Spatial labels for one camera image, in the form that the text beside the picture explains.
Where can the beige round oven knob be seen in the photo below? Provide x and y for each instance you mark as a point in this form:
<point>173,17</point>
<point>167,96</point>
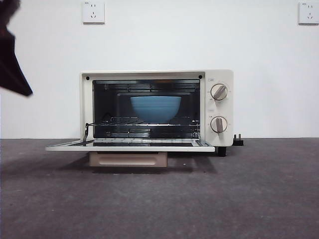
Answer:
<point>218,124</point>
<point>218,92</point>

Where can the white wall socket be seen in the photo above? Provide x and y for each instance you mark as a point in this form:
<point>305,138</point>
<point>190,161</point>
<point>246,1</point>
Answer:
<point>309,13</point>
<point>93,12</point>

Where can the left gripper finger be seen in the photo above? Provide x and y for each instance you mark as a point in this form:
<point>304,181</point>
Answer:
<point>10,83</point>
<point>12,57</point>

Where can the white Toshiba toaster oven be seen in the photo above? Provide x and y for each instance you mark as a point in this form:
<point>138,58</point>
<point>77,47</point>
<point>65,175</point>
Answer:
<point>219,108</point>

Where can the blue ribbed bowl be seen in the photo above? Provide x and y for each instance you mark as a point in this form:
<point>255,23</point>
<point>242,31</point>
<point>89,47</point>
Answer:
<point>155,109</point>

